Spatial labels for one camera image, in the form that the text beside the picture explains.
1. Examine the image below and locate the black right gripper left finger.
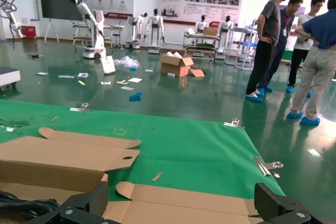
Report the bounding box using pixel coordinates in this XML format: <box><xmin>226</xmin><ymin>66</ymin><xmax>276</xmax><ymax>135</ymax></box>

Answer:
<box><xmin>25</xmin><ymin>181</ymin><xmax>109</xmax><ymax>224</ymax></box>

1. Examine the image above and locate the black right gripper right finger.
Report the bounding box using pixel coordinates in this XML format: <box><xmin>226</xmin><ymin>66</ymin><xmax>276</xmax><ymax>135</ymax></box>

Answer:
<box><xmin>254</xmin><ymin>183</ymin><xmax>326</xmax><ymax>224</ymax></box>

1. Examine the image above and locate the black cable bundle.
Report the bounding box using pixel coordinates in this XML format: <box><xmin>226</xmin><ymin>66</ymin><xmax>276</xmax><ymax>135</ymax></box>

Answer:
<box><xmin>0</xmin><ymin>190</ymin><xmax>61</xmax><ymax>221</ymax></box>

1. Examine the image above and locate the open brown cardboard box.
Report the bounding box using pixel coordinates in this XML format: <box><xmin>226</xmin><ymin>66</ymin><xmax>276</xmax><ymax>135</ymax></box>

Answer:
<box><xmin>0</xmin><ymin>126</ymin><xmax>142</xmax><ymax>208</ymax></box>
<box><xmin>103</xmin><ymin>181</ymin><xmax>266</xmax><ymax>224</ymax></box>

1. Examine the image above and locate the red box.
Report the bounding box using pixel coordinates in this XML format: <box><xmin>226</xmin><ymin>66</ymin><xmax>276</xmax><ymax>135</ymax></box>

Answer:
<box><xmin>21</xmin><ymin>25</ymin><xmax>37</xmax><ymax>40</ymax></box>

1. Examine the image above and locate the small cardboard box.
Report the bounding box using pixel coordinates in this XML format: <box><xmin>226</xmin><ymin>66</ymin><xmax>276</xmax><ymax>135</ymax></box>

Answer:
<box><xmin>203</xmin><ymin>26</ymin><xmax>219</xmax><ymax>36</ymax></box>

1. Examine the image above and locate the silver binder clip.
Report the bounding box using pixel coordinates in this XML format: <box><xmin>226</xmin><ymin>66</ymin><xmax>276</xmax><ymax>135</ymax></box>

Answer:
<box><xmin>253</xmin><ymin>156</ymin><xmax>285</xmax><ymax>178</ymax></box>
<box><xmin>69</xmin><ymin>102</ymin><xmax>90</xmax><ymax>113</ymax></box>
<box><xmin>223</xmin><ymin>118</ymin><xmax>246</xmax><ymax>130</ymax></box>

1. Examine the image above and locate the green table cloth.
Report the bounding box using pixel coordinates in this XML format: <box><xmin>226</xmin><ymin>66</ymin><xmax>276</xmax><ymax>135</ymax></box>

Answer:
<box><xmin>0</xmin><ymin>99</ymin><xmax>287</xmax><ymax>224</ymax></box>

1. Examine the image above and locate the white leaning carton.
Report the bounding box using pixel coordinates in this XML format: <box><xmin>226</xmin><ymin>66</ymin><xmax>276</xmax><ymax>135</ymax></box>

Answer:
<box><xmin>100</xmin><ymin>56</ymin><xmax>117</xmax><ymax>75</ymax></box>

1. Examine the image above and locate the man in khaki trousers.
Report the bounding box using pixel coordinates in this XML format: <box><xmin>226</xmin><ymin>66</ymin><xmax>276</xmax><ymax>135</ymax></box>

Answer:
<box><xmin>286</xmin><ymin>0</ymin><xmax>336</xmax><ymax>126</ymax></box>

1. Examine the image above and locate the man in white shirt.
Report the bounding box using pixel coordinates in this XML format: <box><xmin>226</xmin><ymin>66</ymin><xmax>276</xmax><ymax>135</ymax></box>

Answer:
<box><xmin>285</xmin><ymin>0</ymin><xmax>326</xmax><ymax>98</ymax></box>

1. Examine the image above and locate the clear plastic bag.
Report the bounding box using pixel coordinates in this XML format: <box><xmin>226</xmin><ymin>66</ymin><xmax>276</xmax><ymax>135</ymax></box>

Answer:
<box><xmin>113</xmin><ymin>56</ymin><xmax>140</xmax><ymax>69</ymax></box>

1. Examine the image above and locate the green covered table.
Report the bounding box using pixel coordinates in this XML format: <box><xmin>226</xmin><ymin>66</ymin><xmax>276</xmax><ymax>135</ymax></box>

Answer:
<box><xmin>281</xmin><ymin>48</ymin><xmax>293</xmax><ymax>64</ymax></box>

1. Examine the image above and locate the white wheeled platform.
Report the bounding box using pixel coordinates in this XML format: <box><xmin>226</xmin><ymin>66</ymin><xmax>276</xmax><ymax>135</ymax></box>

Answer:
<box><xmin>0</xmin><ymin>67</ymin><xmax>22</xmax><ymax>90</ymax></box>

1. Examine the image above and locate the loose cardboard flap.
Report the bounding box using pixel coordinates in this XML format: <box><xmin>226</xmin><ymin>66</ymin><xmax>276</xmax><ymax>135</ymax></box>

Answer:
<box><xmin>188</xmin><ymin>68</ymin><xmax>207</xmax><ymax>78</ymax></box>

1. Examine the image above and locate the large open cardboard carton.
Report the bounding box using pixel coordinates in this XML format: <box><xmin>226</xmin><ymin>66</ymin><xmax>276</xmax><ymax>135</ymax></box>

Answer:
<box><xmin>160</xmin><ymin>51</ymin><xmax>195</xmax><ymax>78</ymax></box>

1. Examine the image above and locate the white rack with blue bins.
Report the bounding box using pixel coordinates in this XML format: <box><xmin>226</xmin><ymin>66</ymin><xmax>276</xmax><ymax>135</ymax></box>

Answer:
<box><xmin>225</xmin><ymin>19</ymin><xmax>260</xmax><ymax>70</ymax></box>

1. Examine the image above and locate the leaning white humanoid robot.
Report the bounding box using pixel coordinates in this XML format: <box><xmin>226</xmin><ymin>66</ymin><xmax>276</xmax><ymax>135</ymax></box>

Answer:
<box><xmin>69</xmin><ymin>0</ymin><xmax>107</xmax><ymax>60</ymax></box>

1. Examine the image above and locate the round stool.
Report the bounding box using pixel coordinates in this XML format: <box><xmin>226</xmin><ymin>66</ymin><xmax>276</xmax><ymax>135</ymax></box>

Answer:
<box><xmin>112</xmin><ymin>33</ymin><xmax>122</xmax><ymax>49</ymax></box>

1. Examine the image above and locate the metal shelf cart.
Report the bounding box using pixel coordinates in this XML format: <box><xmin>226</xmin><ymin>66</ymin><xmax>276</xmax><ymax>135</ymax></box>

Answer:
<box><xmin>183</xmin><ymin>30</ymin><xmax>221</xmax><ymax>60</ymax></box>

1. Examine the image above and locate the man in grey t-shirt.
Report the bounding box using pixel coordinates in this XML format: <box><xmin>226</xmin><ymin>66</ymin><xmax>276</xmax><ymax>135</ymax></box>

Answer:
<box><xmin>246</xmin><ymin>0</ymin><xmax>293</xmax><ymax>103</ymax></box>

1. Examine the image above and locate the black board on stand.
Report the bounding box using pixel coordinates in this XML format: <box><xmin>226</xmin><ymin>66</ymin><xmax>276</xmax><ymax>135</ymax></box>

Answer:
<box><xmin>39</xmin><ymin>0</ymin><xmax>85</xmax><ymax>44</ymax></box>

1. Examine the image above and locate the man with red lanyard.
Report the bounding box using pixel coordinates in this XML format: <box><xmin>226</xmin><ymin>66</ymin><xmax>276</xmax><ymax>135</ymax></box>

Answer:
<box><xmin>258</xmin><ymin>0</ymin><xmax>305</xmax><ymax>96</ymax></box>

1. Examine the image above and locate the metal frame table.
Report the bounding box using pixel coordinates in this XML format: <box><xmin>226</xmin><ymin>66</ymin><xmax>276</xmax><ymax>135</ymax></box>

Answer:
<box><xmin>72</xmin><ymin>23</ymin><xmax>124</xmax><ymax>49</ymax></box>

